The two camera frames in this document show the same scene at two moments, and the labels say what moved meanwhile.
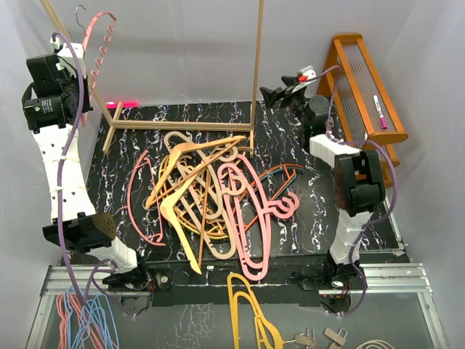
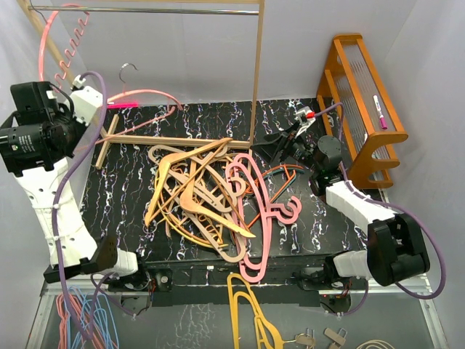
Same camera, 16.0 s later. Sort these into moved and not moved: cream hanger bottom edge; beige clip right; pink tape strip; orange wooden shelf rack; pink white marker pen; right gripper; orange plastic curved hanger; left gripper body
Moved: right gripper; left gripper body; orange plastic curved hanger
Not moved: pink tape strip; pink white marker pen; orange wooden shelf rack; cream hanger bottom edge; beige clip right
